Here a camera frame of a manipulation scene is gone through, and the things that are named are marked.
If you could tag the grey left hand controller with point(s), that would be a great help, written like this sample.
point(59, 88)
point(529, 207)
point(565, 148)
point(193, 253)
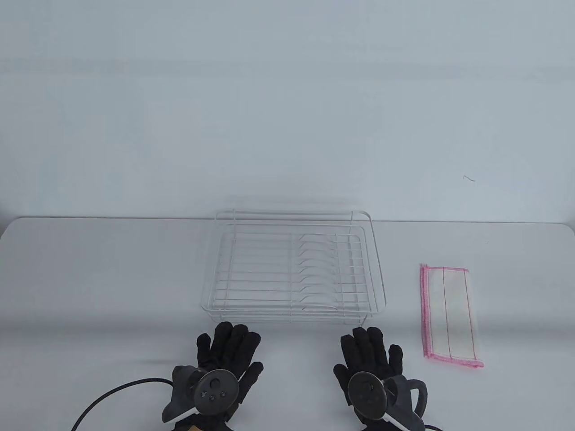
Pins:
point(211, 393)

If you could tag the person's left forearm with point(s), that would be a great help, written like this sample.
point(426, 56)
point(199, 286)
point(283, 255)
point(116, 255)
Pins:
point(197, 426)

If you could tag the white pink-edged dish cloth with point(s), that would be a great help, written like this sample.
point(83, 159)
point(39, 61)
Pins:
point(453, 314)

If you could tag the person's right hand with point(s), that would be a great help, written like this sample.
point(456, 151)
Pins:
point(370, 352)

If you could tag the grey hand controller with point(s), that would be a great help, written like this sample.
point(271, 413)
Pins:
point(382, 397)
point(211, 393)

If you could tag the grey right hand controller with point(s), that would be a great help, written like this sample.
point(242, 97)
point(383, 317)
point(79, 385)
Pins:
point(382, 397)

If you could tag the person's left hand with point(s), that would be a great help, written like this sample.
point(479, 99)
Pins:
point(229, 348)

